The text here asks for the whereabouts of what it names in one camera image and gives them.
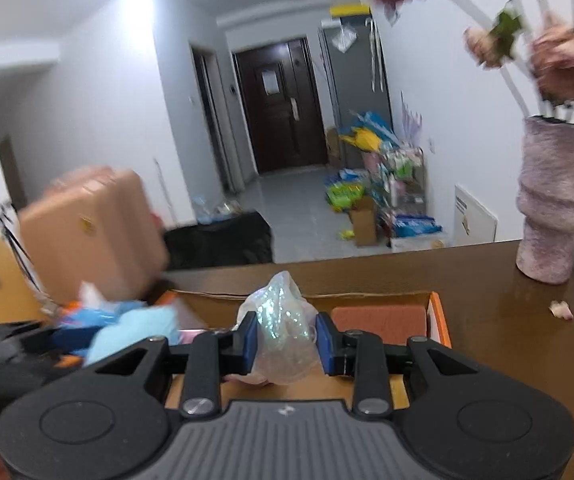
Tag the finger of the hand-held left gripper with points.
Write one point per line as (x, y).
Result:
(69, 344)

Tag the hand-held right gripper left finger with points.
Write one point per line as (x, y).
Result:
(251, 342)

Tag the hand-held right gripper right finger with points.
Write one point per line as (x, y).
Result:
(326, 345)

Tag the iridescent plastic bag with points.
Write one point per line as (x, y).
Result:
(282, 325)

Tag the red cardboard box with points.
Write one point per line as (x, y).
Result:
(217, 310)

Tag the brown layered sponge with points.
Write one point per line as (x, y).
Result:
(382, 320)

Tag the yellow thermos jug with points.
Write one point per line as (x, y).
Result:
(7, 285)

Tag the black fabric bag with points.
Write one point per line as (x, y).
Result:
(217, 242)

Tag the pink ribbed suitcase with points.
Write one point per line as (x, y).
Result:
(92, 235)

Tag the small cardboard box on floor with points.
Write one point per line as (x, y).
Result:
(364, 222)

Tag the clear containers on floor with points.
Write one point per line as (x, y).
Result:
(214, 209)

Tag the blue packet on floor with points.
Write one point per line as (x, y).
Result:
(417, 226)

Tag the green packets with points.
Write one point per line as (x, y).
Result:
(344, 192)

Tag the white flat panel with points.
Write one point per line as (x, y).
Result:
(477, 217)

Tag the blue and yellow bags pile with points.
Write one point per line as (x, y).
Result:
(367, 135)

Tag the dark side door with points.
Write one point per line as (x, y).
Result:
(217, 120)

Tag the dark brown entrance door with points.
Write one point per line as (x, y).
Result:
(279, 110)

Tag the pale fallen petal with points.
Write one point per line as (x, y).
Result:
(562, 310)

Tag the grey refrigerator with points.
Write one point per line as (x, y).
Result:
(352, 90)

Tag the pink textured vase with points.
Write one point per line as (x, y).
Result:
(554, 200)

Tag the silver hanging strip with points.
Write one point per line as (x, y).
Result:
(377, 55)

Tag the clear plastic bag on refrigerator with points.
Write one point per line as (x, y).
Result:
(343, 39)

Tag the yellow box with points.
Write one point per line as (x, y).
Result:
(351, 11)

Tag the dried pink roses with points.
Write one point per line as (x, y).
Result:
(562, 60)

